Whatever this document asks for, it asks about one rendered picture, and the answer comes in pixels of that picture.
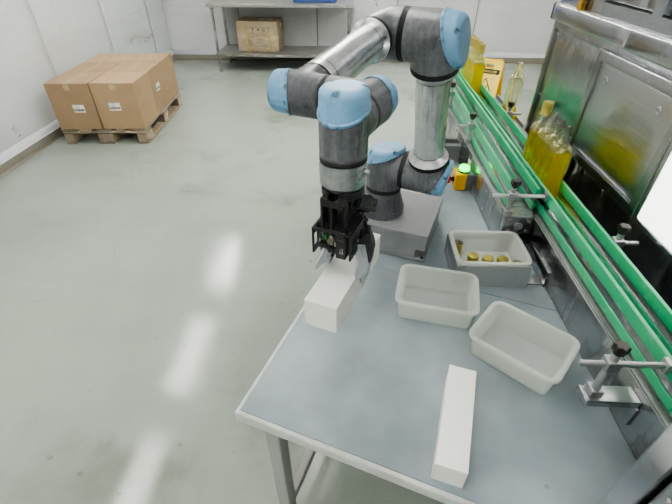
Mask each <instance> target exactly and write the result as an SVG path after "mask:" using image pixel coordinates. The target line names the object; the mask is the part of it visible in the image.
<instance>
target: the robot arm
mask: <svg viewBox="0 0 672 504"><path fill-rule="evenodd" d="M470 42H471V23H470V18H469V16H468V14H467V13H466V12H465V11H463V10H457V9H452V8H449V7H446V8H434V7H420V6H408V5H397V6H392V7H388V8H385V9H382V10H379V11H377V12H374V13H372V14H370V15H368V16H366V17H365V18H363V19H361V20H360V21H359V22H357V23H356V24H355V26H354V27H353V29H352V32H351V33H350V34H348V35H347V36H345V37H344V38H343V39H341V40H340V41H338V42H337V43H335V44H334V45H332V46H331V47H329V48H328V49H327V50H325V51H324V52H322V53H321V54H319V55H318V56H316V57H315V58H314V59H312V60H311V61H309V62H308V63H306V64H305V65H303V66H302V67H300V68H299V69H297V70H293V69H291V68H287V69H284V68H278V69H276V70H274V71H273V72H272V74H271V75H270V77H269V80H268V83H267V98H268V102H269V105H270V106H271V108H272V109H273V110H275V111H277V112H280V113H285V114H288V115H289V116H292V115H294V116H300V117H306V118H311V119H317V120H318V132H319V180H320V184H321V193H322V196H321V197H320V218H319V219H318V220H317V221H316V222H315V224H314V225H313V226H312V227H311V228H312V251H313V252H315V251H316V249H317V248H318V247H321V248H320V254H321V255H320V257H319V258H318V260H317V262H316V265H315V268H316V269H317V268H319V267H320V266H321V265H323V268H324V270H325V269H326V267H327V266H328V264H329V263H330V262H331V260H332V259H333V256H334V255H335V254H336V258H338V259H342V260H346V258H347V256H349V262H351V260H352V259H353V257H354V255H355V257H356V266H355V271H354V276H355V279H356V280H359V279H360V282H361V283H363V282H364V281H365V279H366V278H367V276H368V273H369V270H370V266H371V262H372V258H373V254H374V249H375V237H374V234H373V232H372V230H371V225H367V222H368V220H369V219H368V218H370V219H373V220H377V221H390V220H394V219H397V218H399V217H400V216H401V215H402V214H403V210H404V203H403V199H402V195H401V188H402V189H407V190H411V191H415V192H420V193H424V194H427V195H434V196H440V195H442V194H443V192H444V190H445V187H446V185H447V182H448V179H449V177H450V174H451V171H452V168H453V165H454V161H453V160H451V159H448V158H449V154H448V151H447V150H446V149H445V148H444V145H445V136H446V127H447V118H448V108H449V99H450V90H451V81H452V78H454V77H455V76H456V75H457V74H458V72H459V69H462V68H463V67H464V66H465V64H466V62H467V59H468V55H469V47H470ZM382 60H391V61H399V62H406V63H410V73H411V75H412V76H413V77H414V78H415V79H416V101H415V132H414V147H413V148H412V149H411V151H406V146H405V145H404V144H402V143H401V142H396V141H386V142H381V143H377V144H375V145H373V146H372V147H371V148H370V149H369V152H368V140H369V136H370V135H371V134H372V133H373V132H374V131H375V130H376V129H377V128H378V127H380V126H381V125H382V124H384V123H385V122H386V121H388V120H389V118H390V117H391V115H392V113H393V112H394V111H395V109H396V107H397V105H398V101H399V99H398V91H397V88H396V86H395V84H394V83H393V82H392V81H391V80H390V79H389V78H387V77H386V76H383V75H372V76H368V77H365V78H364V79H356V78H355V77H356V76H358V75H359V74H360V73H361V72H362V71H363V70H365V69H366V68H367V67H368V66H369V65H370V64H376V63H379V62H381V61H382ZM367 158H368V159H367ZM365 183H366V189H365ZM316 231H317V242H316V243H315V239H314V233H315V232H316ZM319 237H320V241H319ZM358 241H359V242H358Z"/></svg>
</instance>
